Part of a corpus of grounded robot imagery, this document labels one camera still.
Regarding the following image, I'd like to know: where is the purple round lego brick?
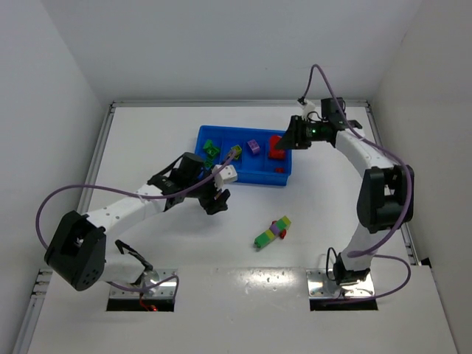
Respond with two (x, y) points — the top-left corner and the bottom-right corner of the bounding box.
(246, 139), (261, 156)

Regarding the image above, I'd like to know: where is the green lego brick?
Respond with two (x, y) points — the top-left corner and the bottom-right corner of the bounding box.
(205, 145), (220, 159)

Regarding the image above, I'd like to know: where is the yellow printed lego brick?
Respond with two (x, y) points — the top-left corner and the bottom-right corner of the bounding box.
(229, 145), (243, 160)

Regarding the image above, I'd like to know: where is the green square lego tile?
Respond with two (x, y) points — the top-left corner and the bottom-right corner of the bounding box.
(203, 139), (214, 151)

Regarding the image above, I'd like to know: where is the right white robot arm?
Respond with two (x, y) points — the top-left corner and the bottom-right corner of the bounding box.
(276, 97), (414, 285)

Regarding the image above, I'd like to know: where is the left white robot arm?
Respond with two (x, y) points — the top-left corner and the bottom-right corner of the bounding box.
(44, 152), (237, 293)

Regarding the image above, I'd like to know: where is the blue compartment tray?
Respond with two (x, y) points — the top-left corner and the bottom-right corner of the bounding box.
(195, 125), (292, 186)

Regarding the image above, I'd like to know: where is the green yellow purple lego bar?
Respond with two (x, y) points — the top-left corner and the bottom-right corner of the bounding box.
(254, 216), (291, 250)

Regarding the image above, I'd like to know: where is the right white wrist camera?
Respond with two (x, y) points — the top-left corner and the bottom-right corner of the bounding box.
(297, 97), (316, 120)

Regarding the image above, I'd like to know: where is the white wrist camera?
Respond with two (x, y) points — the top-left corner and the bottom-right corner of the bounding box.
(212, 164), (237, 189)
(297, 97), (316, 120)

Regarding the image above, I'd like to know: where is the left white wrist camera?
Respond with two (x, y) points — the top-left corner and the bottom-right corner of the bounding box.
(212, 164), (237, 189)

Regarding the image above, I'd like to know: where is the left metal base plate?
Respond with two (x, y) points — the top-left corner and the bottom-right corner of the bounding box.
(108, 268), (178, 301)

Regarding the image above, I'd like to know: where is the metal base plate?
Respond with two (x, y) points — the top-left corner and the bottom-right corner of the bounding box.
(306, 268), (375, 300)
(108, 268), (178, 301)

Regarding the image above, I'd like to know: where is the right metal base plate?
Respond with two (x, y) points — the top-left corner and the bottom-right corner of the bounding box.
(306, 268), (375, 300)

